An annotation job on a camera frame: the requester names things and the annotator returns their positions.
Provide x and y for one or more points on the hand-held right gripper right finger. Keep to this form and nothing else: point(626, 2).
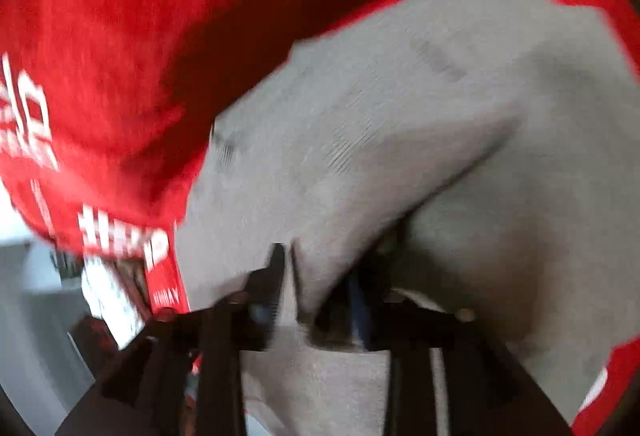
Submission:
point(358, 316)

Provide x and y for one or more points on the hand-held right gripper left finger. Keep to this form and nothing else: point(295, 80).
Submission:
point(261, 312)

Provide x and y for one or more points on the white patterned cloth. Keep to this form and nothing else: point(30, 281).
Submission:
point(107, 301)

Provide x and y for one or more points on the grey fleece garment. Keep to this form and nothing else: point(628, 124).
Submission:
point(390, 126)

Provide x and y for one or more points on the red printed blanket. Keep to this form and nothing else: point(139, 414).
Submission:
point(110, 41)

